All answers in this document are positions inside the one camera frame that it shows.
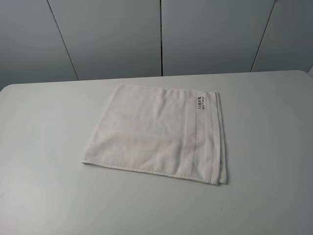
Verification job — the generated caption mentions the white towel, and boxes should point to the white towel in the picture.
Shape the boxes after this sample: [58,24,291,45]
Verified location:
[82,85,227,185]

